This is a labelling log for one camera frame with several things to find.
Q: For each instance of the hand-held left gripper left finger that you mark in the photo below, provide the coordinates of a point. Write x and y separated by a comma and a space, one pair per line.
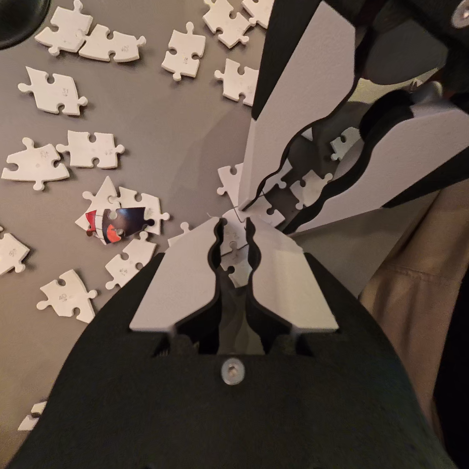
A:
179, 289

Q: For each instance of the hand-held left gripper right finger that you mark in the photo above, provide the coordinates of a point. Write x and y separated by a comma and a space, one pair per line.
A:
289, 293

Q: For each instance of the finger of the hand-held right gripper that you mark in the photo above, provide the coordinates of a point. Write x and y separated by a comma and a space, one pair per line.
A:
410, 157
304, 80

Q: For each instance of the joined puzzle ball section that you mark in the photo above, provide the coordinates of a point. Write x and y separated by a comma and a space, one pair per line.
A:
234, 227

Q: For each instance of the white puzzle pieces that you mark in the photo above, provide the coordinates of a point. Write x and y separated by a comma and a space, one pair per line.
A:
55, 91

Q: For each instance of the printed joined puzzle pieces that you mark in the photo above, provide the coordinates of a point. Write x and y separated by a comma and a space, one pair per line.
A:
126, 216

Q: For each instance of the round black puzzle stand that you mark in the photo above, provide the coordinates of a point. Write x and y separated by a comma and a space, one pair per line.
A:
18, 22

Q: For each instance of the khaki pants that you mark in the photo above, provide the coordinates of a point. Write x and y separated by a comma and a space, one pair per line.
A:
410, 293

